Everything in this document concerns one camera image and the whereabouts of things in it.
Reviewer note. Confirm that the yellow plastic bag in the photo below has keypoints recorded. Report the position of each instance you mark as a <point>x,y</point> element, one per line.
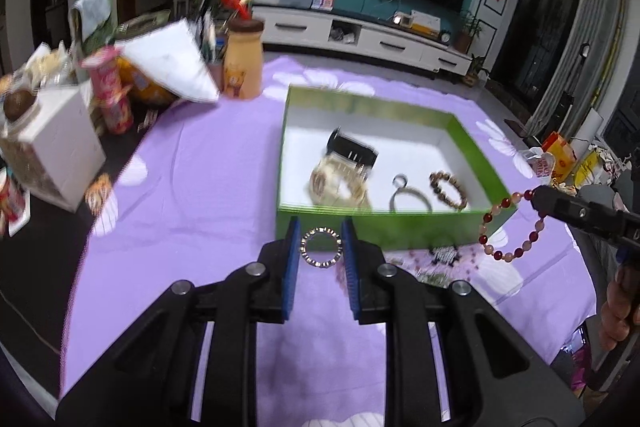
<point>590,167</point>

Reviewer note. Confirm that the orange paper bag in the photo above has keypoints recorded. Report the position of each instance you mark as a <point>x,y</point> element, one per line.
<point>560,157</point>

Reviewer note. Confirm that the person's right hand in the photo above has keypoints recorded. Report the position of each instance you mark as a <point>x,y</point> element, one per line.
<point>620,307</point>

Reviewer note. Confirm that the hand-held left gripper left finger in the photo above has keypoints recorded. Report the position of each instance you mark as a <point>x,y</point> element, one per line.
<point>291,267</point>

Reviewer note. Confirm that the brown round fruit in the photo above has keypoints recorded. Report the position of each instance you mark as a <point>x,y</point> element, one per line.
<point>19,104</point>

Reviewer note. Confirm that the tall potted plant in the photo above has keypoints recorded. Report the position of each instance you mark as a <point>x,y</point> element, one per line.
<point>469,32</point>

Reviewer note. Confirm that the yellow snack bag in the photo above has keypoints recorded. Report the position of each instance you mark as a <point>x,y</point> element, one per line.
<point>147,87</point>

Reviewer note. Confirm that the white square box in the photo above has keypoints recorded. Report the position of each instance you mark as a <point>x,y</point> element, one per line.
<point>65,147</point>

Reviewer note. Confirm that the pink yogurt cup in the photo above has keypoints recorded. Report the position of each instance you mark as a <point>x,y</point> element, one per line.
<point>106,74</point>
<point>117,114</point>

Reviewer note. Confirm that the cream wrist watch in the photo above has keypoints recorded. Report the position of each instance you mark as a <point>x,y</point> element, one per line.
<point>332,187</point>

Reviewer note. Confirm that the yellow flat box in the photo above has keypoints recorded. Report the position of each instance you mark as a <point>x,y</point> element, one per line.
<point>425,23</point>

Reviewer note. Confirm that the silver bangle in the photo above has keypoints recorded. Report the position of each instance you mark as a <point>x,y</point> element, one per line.
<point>400,181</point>

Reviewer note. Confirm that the green cardboard box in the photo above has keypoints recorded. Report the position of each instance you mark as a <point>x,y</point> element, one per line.
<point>390,232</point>

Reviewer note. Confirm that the purple floral tablecloth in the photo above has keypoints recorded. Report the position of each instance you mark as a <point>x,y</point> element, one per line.
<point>200,187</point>

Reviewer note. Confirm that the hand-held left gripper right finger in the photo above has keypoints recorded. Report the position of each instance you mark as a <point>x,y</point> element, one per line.
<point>350,267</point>

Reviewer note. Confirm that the white and red snack bag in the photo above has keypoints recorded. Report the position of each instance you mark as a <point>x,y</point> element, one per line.
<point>539,164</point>

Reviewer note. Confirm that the white tv cabinet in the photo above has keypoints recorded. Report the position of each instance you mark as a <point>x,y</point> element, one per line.
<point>390,42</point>

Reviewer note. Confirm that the black wrist watch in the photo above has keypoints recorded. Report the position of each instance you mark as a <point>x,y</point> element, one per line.
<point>352,149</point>

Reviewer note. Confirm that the pen holder with pens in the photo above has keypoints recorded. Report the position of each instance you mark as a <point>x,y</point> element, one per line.
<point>210,47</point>

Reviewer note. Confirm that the small potted plant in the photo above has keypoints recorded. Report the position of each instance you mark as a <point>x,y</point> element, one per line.
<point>477,69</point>

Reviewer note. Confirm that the white paper sheet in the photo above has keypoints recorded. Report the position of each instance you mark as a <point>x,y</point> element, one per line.
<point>175,62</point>

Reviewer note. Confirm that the yellow bear bottle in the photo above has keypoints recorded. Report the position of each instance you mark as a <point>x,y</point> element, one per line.
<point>243,62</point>

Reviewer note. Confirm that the green and white bag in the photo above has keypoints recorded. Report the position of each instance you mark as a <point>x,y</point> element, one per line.
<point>95,19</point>

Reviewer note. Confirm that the small table clock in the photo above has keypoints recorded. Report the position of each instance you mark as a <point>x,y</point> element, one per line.
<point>445,38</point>

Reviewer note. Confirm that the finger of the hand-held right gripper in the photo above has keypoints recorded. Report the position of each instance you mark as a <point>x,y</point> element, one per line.
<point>562,204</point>

